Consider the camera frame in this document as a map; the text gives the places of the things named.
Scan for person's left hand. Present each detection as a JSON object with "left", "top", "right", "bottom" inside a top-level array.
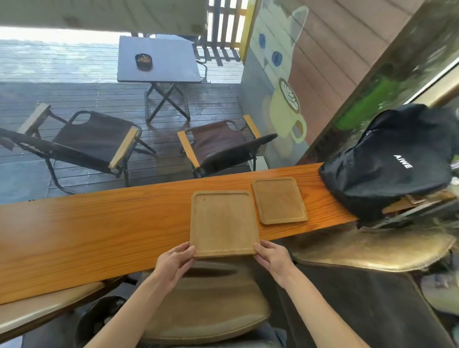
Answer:
[{"left": 152, "top": 242, "right": 197, "bottom": 293}]

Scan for person's right hand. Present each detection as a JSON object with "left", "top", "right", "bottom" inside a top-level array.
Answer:
[{"left": 253, "top": 239, "right": 297, "bottom": 289}]

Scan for person's left forearm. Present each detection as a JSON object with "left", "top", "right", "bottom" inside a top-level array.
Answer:
[{"left": 84, "top": 276, "right": 171, "bottom": 348}]

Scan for person's right forearm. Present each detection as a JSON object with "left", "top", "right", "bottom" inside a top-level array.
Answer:
[{"left": 279, "top": 269, "right": 370, "bottom": 348}]

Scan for round trash bin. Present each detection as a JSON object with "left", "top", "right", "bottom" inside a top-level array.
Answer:
[{"left": 74, "top": 295, "right": 139, "bottom": 348}]

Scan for tan leather chair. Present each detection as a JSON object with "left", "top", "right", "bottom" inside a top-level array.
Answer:
[
  {"left": 138, "top": 260, "right": 272, "bottom": 346},
  {"left": 0, "top": 276, "right": 128, "bottom": 344},
  {"left": 279, "top": 228, "right": 458, "bottom": 348}
]

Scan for dark folding chair wooden armrests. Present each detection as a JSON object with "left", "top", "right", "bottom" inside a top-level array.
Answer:
[
  {"left": 176, "top": 114, "right": 279, "bottom": 179},
  {"left": 0, "top": 103, "right": 157, "bottom": 194}
]

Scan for black backpack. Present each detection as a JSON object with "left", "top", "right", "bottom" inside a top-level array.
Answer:
[{"left": 318, "top": 103, "right": 459, "bottom": 224}]

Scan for grey outdoor mat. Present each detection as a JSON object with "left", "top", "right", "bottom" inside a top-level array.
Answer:
[{"left": 0, "top": 159, "right": 51, "bottom": 205}]

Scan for grey folding outdoor table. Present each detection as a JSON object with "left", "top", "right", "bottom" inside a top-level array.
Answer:
[{"left": 117, "top": 35, "right": 203, "bottom": 122}]

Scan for black ashtray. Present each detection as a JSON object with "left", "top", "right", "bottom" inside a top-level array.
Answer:
[{"left": 135, "top": 53, "right": 154, "bottom": 72}]

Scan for wooden picket fence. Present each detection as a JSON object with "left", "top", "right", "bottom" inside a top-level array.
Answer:
[{"left": 193, "top": 0, "right": 248, "bottom": 67}]

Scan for beige hanging sign board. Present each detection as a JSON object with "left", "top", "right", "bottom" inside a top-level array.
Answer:
[{"left": 0, "top": 0, "right": 208, "bottom": 36}]

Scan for yellow corner post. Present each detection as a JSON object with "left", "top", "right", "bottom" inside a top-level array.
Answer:
[{"left": 239, "top": 0, "right": 258, "bottom": 65}]

